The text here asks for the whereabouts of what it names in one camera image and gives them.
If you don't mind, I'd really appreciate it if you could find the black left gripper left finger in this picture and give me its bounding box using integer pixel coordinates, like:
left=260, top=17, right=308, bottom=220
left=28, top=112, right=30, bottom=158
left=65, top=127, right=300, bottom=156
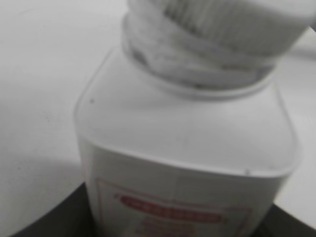
left=11, top=184, right=96, bottom=237

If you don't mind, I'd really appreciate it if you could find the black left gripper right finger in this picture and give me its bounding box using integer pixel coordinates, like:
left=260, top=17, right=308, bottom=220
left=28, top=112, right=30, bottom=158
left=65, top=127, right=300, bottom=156
left=259, top=205, right=316, bottom=237

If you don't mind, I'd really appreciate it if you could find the white yili changqing yogurt bottle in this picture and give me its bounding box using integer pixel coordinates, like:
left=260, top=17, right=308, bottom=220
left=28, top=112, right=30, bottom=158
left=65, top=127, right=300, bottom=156
left=73, top=14, right=299, bottom=237

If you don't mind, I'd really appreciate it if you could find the white ribbed bottle cap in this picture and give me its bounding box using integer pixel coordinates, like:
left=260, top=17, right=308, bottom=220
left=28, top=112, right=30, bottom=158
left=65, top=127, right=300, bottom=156
left=128, top=0, right=316, bottom=57

